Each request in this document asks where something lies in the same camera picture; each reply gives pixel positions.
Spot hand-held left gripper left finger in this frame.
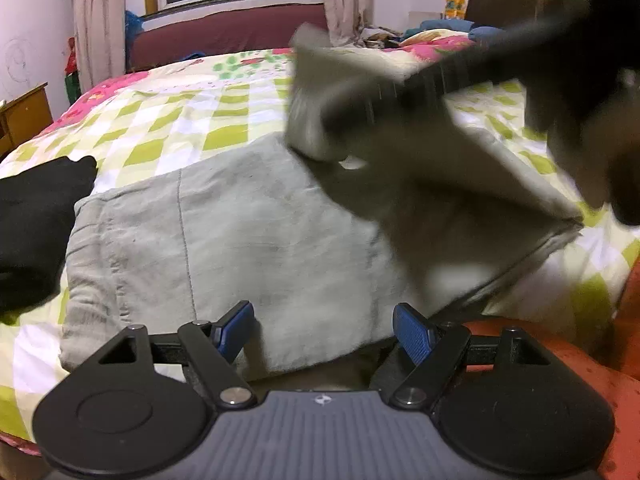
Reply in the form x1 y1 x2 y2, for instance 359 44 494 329
97 300 258 408

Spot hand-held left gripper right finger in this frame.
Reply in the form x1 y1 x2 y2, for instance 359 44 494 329
372 302 552 408

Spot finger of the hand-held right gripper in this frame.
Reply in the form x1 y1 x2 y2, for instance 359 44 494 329
319 6 597 135

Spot light grey pants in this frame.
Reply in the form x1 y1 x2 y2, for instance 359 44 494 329
59 22 587 377

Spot white box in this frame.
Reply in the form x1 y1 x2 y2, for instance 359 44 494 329
409 10 446 32

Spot cluttered basket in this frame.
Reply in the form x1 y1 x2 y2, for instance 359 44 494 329
359 26 402 50

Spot dark headboard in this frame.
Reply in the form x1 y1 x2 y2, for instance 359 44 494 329
470 0 537 29

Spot beige curtain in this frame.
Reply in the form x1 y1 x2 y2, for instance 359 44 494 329
70 0 127 92
320 0 376 47

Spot person's orange clothing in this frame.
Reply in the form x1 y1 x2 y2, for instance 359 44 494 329
462 240 640 480

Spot checked printed blanket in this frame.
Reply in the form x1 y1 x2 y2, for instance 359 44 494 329
0 30 640 456

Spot black cloth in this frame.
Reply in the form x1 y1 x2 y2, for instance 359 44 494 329
0 155 99 313

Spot maroon sofa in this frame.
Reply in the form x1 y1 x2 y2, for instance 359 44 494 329
129 3 332 72

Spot wooden cabinet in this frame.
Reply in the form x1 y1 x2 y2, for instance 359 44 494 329
0 82 54 157

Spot blue bag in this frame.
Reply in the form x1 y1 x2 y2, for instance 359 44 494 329
125 10 146 52

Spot red green wall decoration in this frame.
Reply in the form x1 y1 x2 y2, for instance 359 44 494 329
64 36 82 102

